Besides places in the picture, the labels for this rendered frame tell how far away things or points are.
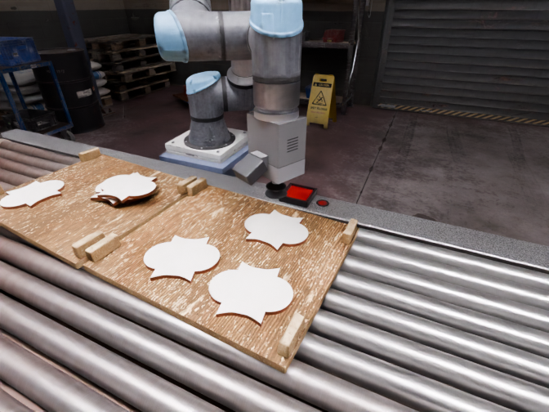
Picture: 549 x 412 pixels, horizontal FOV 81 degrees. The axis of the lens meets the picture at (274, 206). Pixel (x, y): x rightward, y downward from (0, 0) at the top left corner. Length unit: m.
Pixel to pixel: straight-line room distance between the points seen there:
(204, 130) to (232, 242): 0.60
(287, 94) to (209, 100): 0.65
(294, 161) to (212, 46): 0.23
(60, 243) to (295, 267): 0.46
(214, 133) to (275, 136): 0.67
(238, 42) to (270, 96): 0.12
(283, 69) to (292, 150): 0.13
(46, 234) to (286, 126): 0.54
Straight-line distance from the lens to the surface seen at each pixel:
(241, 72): 1.10
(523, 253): 0.81
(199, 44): 0.59
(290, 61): 0.51
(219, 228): 0.68
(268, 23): 0.50
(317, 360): 0.51
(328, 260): 0.60
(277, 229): 0.66
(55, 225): 0.83
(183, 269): 0.59
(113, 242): 0.68
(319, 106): 4.21
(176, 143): 1.24
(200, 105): 1.15
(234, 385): 0.47
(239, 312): 0.51
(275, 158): 0.53
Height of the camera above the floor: 1.33
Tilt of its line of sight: 32 degrees down
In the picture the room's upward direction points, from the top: straight up
